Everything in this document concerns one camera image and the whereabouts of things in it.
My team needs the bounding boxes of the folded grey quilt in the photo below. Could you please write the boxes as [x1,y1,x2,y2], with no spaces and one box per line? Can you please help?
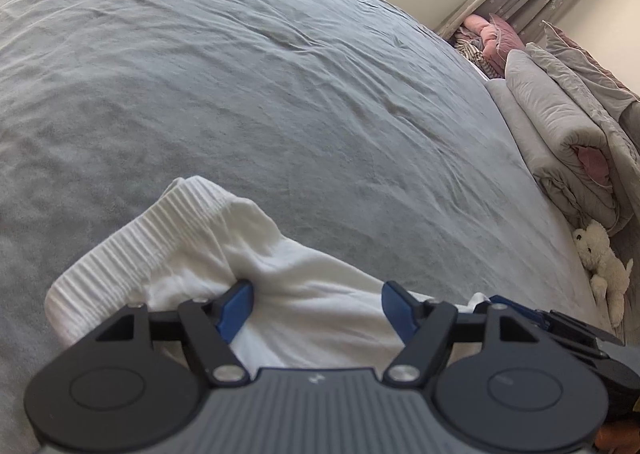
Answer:
[486,41,640,235]

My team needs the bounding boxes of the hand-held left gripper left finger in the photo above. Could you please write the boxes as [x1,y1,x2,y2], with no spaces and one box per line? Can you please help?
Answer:
[95,278,254,387]

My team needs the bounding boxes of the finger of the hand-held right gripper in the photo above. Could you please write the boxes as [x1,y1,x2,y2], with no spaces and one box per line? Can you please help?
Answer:
[487,294,553,332]

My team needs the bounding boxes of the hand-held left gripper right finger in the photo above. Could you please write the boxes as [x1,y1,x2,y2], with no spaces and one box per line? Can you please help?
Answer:
[381,280,542,387]

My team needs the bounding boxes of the white plush dog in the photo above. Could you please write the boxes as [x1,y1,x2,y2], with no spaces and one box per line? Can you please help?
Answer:
[572,220,635,327]

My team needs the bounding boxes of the pile of pink bedding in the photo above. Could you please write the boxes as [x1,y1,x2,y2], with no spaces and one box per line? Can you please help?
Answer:
[452,13,526,80]

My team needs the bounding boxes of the white pants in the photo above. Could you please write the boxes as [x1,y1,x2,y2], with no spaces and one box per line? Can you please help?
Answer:
[44,175,493,375]

